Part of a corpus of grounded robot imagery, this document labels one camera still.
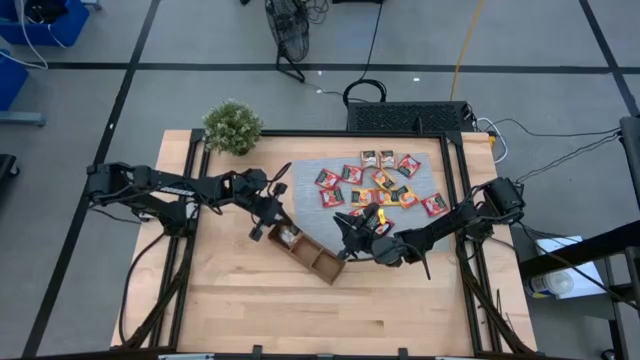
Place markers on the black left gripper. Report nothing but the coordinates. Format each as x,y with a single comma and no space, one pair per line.
257,192

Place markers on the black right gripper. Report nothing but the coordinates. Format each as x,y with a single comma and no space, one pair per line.
377,245

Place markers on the red strawberry tea bag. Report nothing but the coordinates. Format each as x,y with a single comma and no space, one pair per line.
435,204
386,229
327,178
332,197
408,165
356,212
352,174

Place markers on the brown tea bag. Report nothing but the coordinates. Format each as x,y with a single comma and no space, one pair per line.
369,158
387,159
286,233
295,238

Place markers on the yellow mango tea bag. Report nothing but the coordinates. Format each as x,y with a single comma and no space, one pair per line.
383,217
363,196
383,179
387,196
407,196

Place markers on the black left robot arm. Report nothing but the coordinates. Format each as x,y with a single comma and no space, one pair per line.
170,182

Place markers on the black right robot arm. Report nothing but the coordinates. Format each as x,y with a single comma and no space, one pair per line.
450,225

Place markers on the wooden tea box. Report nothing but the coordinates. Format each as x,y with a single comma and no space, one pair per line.
312,255

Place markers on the grey woven placemat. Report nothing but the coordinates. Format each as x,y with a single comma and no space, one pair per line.
310,220

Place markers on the potted green plant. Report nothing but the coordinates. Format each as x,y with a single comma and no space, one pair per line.
232,127

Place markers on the black mesh computer case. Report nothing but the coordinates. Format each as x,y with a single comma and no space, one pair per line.
405,117

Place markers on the black floor fan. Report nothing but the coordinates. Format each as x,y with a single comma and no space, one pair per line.
287,30

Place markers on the white cylinder container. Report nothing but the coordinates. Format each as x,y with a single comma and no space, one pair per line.
555,284

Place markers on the black desk structure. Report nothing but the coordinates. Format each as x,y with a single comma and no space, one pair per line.
600,245

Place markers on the grey metal base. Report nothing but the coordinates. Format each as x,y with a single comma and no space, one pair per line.
22,118

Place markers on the blue storage bin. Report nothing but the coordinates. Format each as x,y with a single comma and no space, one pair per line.
10,80
70,25

